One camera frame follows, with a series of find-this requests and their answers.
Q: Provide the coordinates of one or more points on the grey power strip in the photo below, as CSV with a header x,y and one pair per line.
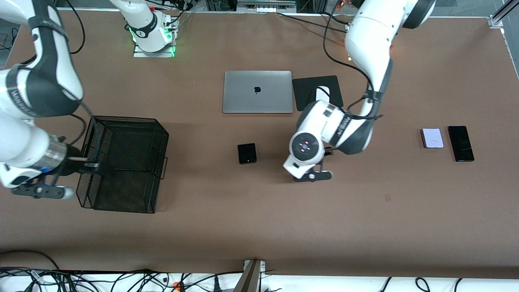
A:
x,y
265,6

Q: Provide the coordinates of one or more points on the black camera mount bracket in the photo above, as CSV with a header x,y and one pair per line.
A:
x,y
301,178
26,190

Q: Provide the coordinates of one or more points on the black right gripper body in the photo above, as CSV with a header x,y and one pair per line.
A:
x,y
73,155

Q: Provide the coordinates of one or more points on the long black smartphone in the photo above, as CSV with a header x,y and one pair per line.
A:
x,y
461,144

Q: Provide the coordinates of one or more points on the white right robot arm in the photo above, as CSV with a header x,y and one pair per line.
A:
x,y
40,93

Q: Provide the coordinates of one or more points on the black right camera mount bracket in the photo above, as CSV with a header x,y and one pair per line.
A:
x,y
26,190

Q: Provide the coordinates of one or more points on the aluminium table edge bracket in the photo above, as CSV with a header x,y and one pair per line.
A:
x,y
249,275

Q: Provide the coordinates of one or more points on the black flip phone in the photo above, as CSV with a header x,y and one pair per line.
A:
x,y
247,153

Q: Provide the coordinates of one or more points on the white computer mouse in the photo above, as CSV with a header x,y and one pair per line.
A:
x,y
322,92

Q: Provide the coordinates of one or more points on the lilac flip phone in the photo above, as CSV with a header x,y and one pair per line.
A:
x,y
432,138

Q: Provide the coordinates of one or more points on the silver closed laptop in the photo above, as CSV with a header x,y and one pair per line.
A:
x,y
243,99

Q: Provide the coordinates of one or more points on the aluminium frame rail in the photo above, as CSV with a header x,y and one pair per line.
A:
x,y
511,48

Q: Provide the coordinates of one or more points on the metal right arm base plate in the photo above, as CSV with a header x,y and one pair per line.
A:
x,y
140,52

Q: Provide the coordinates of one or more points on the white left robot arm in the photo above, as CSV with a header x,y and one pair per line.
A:
x,y
369,44

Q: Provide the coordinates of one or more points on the black mouse pad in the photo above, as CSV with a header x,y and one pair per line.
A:
x,y
304,89

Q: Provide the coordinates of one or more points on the black left camera mount bracket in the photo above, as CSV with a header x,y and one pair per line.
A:
x,y
301,178

